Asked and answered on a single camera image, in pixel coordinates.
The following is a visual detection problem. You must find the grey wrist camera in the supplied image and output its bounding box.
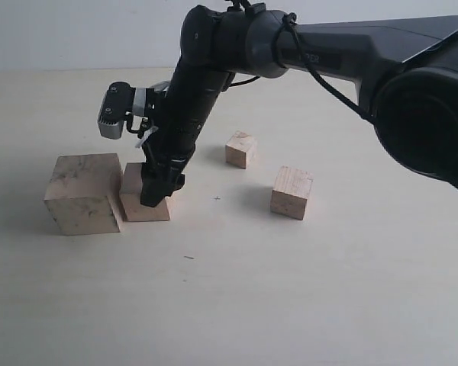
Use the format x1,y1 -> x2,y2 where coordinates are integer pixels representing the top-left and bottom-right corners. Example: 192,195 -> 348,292
97,82 -> 159,140

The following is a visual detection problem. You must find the second largest wooden cube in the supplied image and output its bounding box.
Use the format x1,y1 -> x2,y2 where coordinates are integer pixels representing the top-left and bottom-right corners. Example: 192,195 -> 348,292
119,162 -> 172,222

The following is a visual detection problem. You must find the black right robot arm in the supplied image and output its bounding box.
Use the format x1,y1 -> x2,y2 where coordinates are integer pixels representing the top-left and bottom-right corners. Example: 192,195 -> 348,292
140,1 -> 458,207

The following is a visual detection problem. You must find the smallest wooden cube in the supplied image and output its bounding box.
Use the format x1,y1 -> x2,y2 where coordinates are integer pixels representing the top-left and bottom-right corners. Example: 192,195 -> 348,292
225,130 -> 257,169

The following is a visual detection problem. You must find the third largest wooden cube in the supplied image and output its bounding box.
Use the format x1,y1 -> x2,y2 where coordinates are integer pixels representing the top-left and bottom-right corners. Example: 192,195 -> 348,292
270,165 -> 314,220

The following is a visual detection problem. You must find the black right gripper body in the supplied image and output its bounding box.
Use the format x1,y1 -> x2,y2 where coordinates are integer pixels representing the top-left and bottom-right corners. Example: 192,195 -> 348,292
143,125 -> 197,183

